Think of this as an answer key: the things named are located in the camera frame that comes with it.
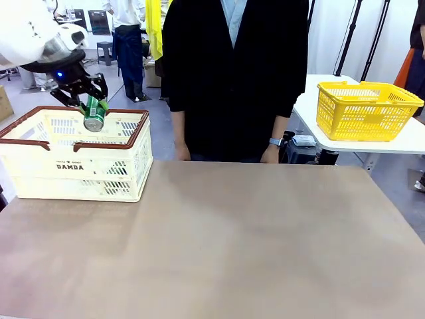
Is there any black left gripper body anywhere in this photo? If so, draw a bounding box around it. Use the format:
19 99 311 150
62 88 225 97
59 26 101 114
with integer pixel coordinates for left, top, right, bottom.
49 60 92 90

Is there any green drink can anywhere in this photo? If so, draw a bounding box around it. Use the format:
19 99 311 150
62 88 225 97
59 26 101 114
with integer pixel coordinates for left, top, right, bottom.
82 95 109 133

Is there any person's left forearm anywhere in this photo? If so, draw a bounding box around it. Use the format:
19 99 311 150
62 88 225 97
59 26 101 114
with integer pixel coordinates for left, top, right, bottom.
272 114 290 140

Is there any cream basket with brown rim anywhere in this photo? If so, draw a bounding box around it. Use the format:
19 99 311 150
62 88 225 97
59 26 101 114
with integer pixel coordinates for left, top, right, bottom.
0 105 154 203

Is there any yellow plastic shopping basket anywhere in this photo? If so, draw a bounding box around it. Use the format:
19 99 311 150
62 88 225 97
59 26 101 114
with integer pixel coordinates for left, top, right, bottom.
316 80 425 142

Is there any person's right hand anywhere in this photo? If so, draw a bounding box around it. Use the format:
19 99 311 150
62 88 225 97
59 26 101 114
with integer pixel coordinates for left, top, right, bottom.
174 142 191 161

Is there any person's left hand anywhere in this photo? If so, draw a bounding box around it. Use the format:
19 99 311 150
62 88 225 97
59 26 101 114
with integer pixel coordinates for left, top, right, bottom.
260 144 282 164

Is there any person in grey trousers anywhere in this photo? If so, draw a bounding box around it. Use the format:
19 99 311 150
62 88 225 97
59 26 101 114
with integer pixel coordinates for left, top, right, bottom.
19 66 51 92

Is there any grey plastic stool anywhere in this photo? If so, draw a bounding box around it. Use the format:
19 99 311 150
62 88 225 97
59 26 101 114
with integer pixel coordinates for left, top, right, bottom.
96 41 116 66

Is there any brown cardboard box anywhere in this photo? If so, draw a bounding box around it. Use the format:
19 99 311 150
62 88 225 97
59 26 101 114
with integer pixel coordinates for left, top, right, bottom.
143 59 163 88

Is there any person in white shirt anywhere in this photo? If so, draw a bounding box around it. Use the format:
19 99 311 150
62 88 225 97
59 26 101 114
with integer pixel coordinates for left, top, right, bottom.
102 0 153 102

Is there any flat cardboard box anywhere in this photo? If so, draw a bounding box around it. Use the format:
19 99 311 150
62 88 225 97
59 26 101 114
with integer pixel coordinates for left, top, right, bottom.
0 85 15 122

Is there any yellow hanging cloth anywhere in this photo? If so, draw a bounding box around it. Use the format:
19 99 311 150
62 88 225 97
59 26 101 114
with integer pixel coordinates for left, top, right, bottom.
145 0 173 61

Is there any person in black cardigan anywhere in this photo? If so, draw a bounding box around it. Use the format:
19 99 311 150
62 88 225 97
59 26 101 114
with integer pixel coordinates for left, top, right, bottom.
160 0 310 163

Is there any white side table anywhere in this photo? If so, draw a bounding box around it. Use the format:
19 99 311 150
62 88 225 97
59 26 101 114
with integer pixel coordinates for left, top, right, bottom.
292 73 425 172

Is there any white wet wipes pack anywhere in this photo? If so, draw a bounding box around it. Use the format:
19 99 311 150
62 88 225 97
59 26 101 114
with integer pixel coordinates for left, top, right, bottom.
292 134 317 148

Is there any black stool with bag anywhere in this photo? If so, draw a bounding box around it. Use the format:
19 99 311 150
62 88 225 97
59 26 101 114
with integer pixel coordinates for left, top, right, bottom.
280 130 320 164

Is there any black tripod leg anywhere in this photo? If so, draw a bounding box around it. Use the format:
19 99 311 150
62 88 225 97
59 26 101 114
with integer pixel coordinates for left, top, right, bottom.
361 0 391 82
334 0 363 77

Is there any person in orange and navy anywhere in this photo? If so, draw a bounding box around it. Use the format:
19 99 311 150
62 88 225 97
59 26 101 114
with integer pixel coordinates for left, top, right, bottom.
393 0 425 118

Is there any dark wall poster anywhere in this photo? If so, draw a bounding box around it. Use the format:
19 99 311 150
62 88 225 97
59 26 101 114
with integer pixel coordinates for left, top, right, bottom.
73 9 89 33
88 9 111 36

